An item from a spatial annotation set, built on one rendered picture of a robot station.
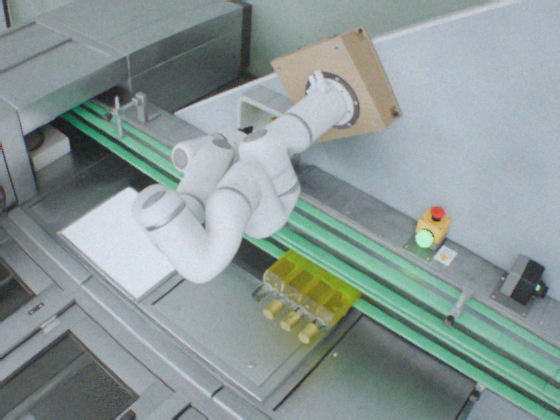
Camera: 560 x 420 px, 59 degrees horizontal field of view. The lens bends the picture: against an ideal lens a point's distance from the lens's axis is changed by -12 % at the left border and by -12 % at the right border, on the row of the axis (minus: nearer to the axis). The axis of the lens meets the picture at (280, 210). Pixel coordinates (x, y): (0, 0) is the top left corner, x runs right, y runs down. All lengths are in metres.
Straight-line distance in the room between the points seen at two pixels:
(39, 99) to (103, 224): 0.49
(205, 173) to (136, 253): 0.64
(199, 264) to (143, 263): 0.77
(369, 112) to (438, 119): 0.17
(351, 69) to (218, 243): 0.54
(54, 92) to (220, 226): 1.12
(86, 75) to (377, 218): 1.13
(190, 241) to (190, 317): 0.66
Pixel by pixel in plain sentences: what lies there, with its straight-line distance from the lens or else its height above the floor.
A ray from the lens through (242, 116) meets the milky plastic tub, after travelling 1.62.
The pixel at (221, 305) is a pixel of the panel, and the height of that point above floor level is 1.15.
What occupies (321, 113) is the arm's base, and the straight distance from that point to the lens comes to 1.26.
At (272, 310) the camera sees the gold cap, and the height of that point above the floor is 1.15.
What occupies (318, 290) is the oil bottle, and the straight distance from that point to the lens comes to 1.46.
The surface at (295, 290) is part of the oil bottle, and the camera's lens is 1.45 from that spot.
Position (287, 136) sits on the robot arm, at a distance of 1.17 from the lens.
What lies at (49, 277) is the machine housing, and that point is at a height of 1.43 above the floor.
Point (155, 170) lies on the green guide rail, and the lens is 1.90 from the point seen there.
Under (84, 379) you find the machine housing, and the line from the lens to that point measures 1.57.
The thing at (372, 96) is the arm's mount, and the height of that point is 0.84.
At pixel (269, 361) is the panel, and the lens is 1.50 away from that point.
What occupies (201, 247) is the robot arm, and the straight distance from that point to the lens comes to 0.96.
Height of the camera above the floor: 1.86
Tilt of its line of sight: 37 degrees down
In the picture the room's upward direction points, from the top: 129 degrees counter-clockwise
